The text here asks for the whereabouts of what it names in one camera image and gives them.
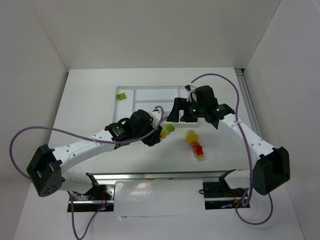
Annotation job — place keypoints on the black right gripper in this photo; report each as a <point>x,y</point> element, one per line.
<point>183,106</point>

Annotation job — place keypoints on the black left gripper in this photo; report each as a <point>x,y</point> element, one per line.
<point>153,138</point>

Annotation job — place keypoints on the pale green lego end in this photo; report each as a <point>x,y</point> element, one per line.
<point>170,128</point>

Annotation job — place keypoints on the dark green small lego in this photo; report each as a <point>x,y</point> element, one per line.
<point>121,96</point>

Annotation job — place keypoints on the orange face lego brick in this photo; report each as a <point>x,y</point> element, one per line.
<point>164,133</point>

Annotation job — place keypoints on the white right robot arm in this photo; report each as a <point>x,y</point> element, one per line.
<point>271,165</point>

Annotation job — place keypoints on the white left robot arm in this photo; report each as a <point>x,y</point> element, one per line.
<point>49,168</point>

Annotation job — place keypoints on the pale green sloped lego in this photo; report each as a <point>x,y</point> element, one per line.
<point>190,132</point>

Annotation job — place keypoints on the brown 2x2 lego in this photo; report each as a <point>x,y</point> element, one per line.
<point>195,144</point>

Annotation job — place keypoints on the red lego brick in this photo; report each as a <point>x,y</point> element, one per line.
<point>198,151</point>

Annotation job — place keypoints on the white compartment sorting tray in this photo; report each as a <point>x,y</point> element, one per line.
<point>145,98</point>

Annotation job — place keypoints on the aluminium front rail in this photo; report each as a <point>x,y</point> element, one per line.
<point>108,177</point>

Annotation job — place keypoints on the aluminium side rail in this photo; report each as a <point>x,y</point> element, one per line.
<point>248,101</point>

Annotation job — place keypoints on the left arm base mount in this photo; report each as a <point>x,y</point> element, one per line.
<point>102,198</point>

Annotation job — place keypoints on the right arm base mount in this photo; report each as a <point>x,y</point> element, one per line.
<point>217,198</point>

